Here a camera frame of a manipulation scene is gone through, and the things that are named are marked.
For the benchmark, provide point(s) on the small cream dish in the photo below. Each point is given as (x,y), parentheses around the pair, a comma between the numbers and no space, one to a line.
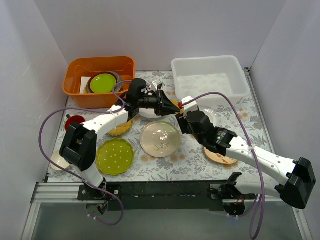
(58,160)

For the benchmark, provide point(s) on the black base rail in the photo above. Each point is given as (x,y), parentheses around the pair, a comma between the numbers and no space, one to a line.
(173,195)

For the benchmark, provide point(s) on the white card in bin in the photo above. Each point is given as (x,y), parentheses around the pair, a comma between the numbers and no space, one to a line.
(83,84)

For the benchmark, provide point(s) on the floral table cloth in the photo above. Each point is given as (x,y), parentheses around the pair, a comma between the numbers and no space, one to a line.
(189,162)

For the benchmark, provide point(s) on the round bamboo mat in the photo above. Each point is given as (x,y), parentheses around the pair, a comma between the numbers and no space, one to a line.
(121,129)

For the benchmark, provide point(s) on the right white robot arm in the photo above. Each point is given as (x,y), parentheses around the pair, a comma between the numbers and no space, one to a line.
(287,179)

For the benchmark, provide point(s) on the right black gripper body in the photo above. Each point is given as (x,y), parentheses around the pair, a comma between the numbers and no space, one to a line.
(182,120)

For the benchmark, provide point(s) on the lime green round plate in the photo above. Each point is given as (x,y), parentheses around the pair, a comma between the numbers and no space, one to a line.
(102,83)

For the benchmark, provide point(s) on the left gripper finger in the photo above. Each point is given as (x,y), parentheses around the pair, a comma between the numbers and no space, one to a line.
(169,110)
(166,103)

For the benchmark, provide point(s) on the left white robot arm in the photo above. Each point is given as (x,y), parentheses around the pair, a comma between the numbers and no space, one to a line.
(80,142)

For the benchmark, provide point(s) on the white deep plate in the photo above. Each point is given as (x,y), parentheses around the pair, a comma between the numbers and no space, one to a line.
(211,114)
(148,113)

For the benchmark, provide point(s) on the white plastic bin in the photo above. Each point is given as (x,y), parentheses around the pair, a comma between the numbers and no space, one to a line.
(196,76)

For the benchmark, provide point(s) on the white deep plate right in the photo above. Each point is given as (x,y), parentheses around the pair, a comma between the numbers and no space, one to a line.
(211,114)

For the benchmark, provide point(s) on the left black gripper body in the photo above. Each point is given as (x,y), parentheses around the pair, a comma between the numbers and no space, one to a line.
(160,102)

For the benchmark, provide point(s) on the yellow black patterned plate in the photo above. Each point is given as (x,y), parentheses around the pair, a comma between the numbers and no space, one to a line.
(177,104)

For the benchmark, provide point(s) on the green dotted scalloped plate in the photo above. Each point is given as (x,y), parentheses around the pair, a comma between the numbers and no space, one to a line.
(114,157)

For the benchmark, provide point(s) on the cream plate with bird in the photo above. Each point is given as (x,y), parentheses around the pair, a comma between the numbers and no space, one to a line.
(218,158)

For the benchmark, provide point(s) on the white deep plate left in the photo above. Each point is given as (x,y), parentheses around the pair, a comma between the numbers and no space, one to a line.
(148,113)

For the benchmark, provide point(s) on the orange plastic bin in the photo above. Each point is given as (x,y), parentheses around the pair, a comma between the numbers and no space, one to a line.
(125,66)

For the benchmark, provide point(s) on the cream plate with twig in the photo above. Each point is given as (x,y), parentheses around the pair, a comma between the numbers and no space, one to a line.
(160,139)

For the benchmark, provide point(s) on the black mug red inside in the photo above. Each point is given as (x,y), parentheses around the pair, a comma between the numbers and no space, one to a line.
(73,119)

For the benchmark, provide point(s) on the stack of dark plates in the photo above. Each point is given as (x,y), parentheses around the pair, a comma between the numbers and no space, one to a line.
(117,87)

